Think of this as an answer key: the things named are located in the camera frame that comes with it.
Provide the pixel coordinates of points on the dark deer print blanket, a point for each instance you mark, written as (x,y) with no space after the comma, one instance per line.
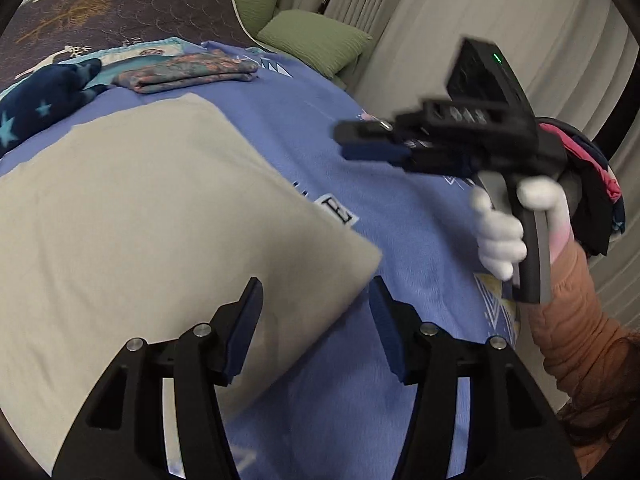
(125,0)

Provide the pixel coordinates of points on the navy star fleece garment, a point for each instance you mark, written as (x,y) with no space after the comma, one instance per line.
(40,105)

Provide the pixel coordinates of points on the beige t-shirt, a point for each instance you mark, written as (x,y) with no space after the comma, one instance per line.
(150,235)

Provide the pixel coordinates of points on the blue printed blanket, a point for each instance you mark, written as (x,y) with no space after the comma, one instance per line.
(400,220)

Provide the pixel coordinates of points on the green pillow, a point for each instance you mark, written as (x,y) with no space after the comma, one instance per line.
(252,5)
(315,40)

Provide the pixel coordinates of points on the pile of dark clothes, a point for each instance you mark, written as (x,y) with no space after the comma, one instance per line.
(595,200)

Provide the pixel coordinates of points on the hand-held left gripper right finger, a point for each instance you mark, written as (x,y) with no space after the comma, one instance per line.
(387,330)

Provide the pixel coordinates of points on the person's right forearm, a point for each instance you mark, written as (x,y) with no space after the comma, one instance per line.
(575,320)

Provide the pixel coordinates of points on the person's right hand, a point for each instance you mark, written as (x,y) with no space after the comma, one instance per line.
(500,240)

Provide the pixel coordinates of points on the grey curtain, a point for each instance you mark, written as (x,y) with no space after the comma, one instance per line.
(425,10)

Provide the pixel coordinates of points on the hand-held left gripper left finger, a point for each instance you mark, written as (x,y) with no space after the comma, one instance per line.
(245,330)

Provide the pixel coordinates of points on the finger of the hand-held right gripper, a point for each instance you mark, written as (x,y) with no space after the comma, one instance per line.
(365,131)
(375,154)

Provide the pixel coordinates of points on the folded floral cloth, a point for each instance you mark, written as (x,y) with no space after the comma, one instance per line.
(190,72)

